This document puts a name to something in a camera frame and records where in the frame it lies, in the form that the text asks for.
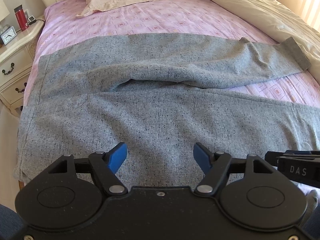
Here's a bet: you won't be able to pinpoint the grey speckled pants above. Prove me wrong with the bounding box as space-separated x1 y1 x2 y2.
14 33 319 187

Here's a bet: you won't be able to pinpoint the cream nightstand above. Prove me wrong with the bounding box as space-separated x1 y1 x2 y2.
0 16 45 116

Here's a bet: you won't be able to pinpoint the red thermos bottle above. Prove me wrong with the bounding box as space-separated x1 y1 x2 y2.
14 5 28 31

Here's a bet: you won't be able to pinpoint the black lower drawer handle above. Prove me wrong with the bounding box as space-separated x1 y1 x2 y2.
15 82 27 93

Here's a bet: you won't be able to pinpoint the pink patterned bed sheet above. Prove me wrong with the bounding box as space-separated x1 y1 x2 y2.
24 0 320 111

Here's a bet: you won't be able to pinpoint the small alarm clock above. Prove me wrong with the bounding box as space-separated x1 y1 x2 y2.
1 26 17 45

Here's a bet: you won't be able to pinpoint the white table lamp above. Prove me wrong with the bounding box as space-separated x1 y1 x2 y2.
0 0 10 30

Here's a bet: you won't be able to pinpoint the cream duvet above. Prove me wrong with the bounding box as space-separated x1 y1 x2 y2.
212 0 319 81

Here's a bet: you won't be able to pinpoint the small white charger cube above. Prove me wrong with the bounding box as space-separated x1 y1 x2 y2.
28 16 36 25

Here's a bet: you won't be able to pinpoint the black drawer handle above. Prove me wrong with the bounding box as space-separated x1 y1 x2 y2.
15 82 27 93
1 63 15 75

